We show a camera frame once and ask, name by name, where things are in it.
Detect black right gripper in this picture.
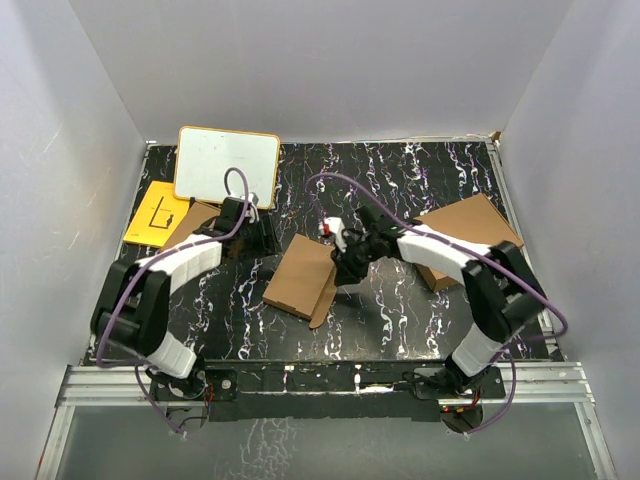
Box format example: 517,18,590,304
331,232,382,285

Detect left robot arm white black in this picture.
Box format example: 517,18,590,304
90,197,281,399

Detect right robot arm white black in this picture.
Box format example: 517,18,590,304
319,206,545,397

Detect small brown cardboard box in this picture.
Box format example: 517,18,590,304
159,202,220,252

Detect closed brown cardboard box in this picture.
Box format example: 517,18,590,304
409,193,525,293

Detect yellow booklet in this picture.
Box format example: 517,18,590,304
123,181,189,248

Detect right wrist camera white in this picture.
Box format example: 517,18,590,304
319,217,347,252

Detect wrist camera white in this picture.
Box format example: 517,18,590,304
319,217,347,252
246,192,259,223

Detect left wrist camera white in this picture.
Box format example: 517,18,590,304
246,192,259,223

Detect white board yellow frame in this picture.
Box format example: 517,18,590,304
173,126,281,210

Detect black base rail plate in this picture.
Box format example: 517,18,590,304
205,360,506,423

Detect aluminium frame rail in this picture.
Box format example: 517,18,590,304
38,361,616,479

